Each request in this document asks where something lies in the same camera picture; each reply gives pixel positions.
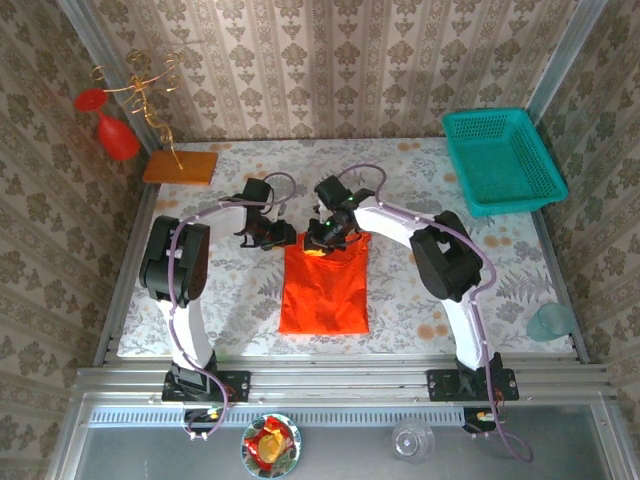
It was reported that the red plastic wine glass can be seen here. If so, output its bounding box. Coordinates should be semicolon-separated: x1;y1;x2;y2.
74;88;141;162

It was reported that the black controller board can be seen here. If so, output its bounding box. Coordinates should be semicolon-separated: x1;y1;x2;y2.
462;407;506;434
182;407;224;434

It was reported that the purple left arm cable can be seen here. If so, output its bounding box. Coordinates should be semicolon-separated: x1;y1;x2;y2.
167;171;298;444

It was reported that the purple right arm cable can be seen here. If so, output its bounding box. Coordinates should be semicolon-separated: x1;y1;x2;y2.
337;163;535;464

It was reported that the slotted grey cable duct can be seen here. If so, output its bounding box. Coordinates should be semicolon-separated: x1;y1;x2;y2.
88;405;469;427

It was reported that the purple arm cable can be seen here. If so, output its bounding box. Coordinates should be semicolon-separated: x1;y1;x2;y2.
337;163;535;464
167;171;298;444

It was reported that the translucent teal cup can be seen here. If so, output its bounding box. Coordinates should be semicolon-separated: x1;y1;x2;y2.
526;301;576;344

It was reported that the orange t-shirt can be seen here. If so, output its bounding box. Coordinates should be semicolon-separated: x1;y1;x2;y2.
277;230;372;336

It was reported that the orange wooden base block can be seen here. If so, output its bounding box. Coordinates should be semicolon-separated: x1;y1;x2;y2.
142;149;220;188

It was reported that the teal plastic basket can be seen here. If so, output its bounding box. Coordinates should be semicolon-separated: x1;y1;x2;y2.
442;107;570;219

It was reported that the red and yellow snack packet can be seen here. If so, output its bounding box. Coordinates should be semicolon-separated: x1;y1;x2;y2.
247;415;294;464

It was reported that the grey metal shelf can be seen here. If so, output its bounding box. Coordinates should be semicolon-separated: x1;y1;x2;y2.
74;424;619;480

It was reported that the floral tablecloth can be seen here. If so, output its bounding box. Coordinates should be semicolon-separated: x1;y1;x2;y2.
117;138;574;357

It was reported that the patterned bowl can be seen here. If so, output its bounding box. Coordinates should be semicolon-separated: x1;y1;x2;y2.
240;413;303;479

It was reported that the gold wire stand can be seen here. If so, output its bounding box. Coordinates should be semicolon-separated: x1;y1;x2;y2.
89;48;185;171

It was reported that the aluminium frame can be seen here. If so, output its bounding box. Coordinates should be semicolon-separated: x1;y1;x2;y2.
47;0;636;480

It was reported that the clear glass cup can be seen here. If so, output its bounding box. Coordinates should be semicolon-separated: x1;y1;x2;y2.
391;417;436;464

